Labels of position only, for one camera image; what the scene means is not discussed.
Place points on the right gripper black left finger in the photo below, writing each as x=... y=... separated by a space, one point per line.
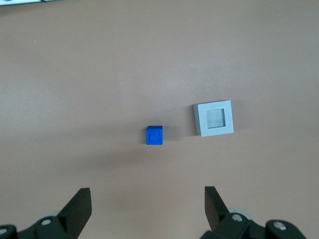
x=72 y=216

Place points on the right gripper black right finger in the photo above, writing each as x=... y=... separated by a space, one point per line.
x=216 y=214

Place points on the blue cube part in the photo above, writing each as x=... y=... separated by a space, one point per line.
x=154 y=135

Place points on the gray square base block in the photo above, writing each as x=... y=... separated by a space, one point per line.
x=202 y=119

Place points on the brown table cover mat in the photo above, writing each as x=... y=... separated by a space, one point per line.
x=99 y=87

